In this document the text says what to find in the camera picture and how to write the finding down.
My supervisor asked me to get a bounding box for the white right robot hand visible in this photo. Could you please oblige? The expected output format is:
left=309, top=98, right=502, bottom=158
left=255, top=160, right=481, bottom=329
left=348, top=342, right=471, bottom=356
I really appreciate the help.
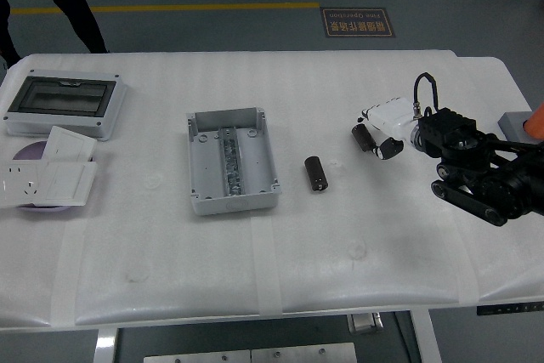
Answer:
left=356, top=98, right=420, bottom=162

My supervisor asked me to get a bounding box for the black cylindrical battery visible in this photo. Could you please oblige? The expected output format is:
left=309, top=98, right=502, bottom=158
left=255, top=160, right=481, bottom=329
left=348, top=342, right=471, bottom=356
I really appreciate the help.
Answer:
left=303, top=156, right=329, bottom=193
left=351, top=123, right=375, bottom=153

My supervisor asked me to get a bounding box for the open grey junction box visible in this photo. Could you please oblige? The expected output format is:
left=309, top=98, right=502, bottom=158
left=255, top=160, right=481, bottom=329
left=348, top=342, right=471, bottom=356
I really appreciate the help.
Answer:
left=185, top=106, right=283, bottom=217

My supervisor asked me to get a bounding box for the grey box with dark window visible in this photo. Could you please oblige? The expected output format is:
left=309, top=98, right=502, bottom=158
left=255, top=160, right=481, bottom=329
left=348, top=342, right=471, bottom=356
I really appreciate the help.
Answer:
left=2, top=68, right=128, bottom=142

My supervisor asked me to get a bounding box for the grey block base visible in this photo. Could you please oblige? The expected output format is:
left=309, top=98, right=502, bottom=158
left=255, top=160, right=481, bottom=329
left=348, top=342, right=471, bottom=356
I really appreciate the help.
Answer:
left=497, top=111, right=541, bottom=142

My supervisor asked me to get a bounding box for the white foam mat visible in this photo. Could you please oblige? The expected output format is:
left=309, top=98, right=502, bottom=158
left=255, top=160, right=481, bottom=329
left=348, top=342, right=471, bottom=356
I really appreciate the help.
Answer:
left=0, top=50, right=544, bottom=332

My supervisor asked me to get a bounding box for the white table leg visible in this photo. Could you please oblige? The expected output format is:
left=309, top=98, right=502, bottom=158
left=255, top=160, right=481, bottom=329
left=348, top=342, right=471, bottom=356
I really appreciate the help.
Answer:
left=410, top=309, right=443, bottom=363
left=92, top=327, right=118, bottom=363

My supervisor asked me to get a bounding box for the black table control panel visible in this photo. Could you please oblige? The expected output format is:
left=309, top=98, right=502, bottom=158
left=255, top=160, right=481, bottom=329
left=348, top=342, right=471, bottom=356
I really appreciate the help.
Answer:
left=475, top=301, right=544, bottom=317

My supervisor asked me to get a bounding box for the grey metal plate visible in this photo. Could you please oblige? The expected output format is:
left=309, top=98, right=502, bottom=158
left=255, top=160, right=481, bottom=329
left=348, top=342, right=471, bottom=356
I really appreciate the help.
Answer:
left=251, top=342, right=357, bottom=363
left=143, top=349, right=252, bottom=363

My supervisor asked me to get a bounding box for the person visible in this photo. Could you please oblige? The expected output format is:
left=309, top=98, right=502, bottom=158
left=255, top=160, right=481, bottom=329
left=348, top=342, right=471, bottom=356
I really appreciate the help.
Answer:
left=0, top=0, right=107, bottom=71

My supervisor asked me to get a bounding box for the white tape strip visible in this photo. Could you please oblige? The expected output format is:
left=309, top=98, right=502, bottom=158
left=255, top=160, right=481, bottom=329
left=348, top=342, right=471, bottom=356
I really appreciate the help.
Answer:
left=49, top=218, right=88, bottom=326

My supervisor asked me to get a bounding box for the purple round disc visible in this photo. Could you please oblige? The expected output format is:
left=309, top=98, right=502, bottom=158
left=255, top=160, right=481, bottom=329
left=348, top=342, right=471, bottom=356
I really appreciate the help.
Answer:
left=12, top=140, right=73, bottom=214

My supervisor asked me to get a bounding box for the metal table bracket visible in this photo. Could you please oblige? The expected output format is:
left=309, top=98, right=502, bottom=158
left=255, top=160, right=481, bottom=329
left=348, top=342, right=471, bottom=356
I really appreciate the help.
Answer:
left=347, top=313, right=383, bottom=335

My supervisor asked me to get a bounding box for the white switch panel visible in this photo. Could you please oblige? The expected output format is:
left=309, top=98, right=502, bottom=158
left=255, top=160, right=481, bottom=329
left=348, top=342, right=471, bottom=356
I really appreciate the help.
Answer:
left=41, top=125, right=97, bottom=163
left=31, top=161, right=98, bottom=207

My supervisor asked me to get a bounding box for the white wall socket panel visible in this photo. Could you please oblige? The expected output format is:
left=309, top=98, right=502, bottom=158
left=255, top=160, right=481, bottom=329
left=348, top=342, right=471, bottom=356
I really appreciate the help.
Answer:
left=0, top=160, right=54, bottom=210

